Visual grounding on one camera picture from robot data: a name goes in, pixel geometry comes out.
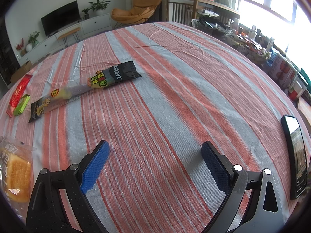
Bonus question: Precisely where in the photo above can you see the long black gummy candy packet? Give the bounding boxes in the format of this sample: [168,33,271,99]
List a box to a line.
[28,61,141,123]

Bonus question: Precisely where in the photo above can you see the black smartphone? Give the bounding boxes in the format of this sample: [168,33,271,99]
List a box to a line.
[281,115,307,200]

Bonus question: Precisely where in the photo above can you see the clear-wrapped bread slice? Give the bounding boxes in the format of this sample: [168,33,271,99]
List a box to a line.
[1,135,35,220]

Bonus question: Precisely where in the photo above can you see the green snack packet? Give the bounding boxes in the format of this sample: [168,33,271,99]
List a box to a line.
[13,94,31,116]

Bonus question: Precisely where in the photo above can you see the red snack packet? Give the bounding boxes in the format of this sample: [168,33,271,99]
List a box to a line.
[6,74,33,117]

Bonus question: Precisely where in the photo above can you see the red juice cartons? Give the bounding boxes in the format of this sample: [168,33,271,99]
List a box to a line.
[267,51,297,89]

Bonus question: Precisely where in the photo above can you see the cardboard box on floor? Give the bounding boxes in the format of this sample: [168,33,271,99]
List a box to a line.
[10,61,33,84]

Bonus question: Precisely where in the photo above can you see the red grey striped tablecloth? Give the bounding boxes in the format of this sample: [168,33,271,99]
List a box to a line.
[1,22,298,232]

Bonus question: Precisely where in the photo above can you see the red flower arrangement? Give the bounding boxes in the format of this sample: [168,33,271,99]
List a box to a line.
[15,38,26,57]

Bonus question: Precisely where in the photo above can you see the green plant white vase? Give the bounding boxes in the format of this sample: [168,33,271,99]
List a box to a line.
[26,31,39,53]

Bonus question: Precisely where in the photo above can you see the small wooden side table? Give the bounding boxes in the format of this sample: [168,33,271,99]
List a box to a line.
[57,27,81,48]

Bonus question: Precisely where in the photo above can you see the white tv cabinet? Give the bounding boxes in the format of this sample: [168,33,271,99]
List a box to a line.
[18,14,112,65]

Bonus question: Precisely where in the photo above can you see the black flat television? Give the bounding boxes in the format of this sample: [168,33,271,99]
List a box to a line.
[41,1,81,36]

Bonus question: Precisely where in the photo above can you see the small dark potted plant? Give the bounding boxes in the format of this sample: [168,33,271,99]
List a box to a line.
[82,8,90,20]

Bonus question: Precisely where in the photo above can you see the green potted plant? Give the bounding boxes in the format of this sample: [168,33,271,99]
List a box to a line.
[89,0,111,16]

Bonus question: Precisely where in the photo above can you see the wooden railing bench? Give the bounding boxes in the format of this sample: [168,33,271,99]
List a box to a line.
[166,0,240,26]

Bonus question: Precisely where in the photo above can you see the orange lounge chair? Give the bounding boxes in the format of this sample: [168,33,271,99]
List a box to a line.
[111,0,162,25]

